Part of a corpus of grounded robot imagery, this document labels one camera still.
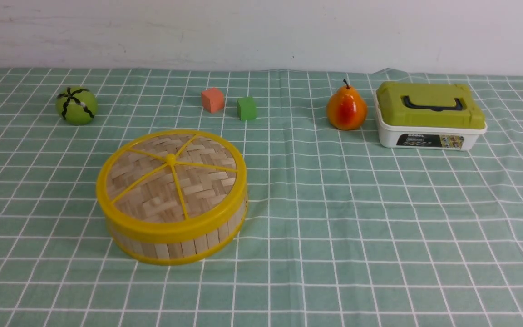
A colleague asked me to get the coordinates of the orange foam cube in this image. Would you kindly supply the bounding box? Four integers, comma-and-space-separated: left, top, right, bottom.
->
201, 87, 226, 114

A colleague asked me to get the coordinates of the yellow bamboo steamer lid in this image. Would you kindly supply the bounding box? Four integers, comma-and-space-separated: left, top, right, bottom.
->
96, 129, 248, 243

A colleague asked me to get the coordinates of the white box green lid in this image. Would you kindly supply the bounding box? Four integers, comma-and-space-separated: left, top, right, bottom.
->
373, 81, 487, 151

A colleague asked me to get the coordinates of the yellow bamboo steamer basket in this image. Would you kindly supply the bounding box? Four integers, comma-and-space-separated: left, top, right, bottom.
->
106, 198, 249, 266

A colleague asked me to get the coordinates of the green toy watermelon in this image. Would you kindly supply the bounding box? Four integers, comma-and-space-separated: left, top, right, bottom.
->
55, 86, 99, 125

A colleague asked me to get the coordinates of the orange toy pear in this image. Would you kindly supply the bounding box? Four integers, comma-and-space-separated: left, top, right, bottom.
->
326, 79, 368, 130

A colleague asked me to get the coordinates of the green foam cube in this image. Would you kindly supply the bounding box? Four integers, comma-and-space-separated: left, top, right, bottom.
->
237, 96, 257, 121

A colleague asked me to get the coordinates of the green checkered tablecloth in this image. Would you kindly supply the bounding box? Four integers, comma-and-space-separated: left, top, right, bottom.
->
0, 68, 523, 327

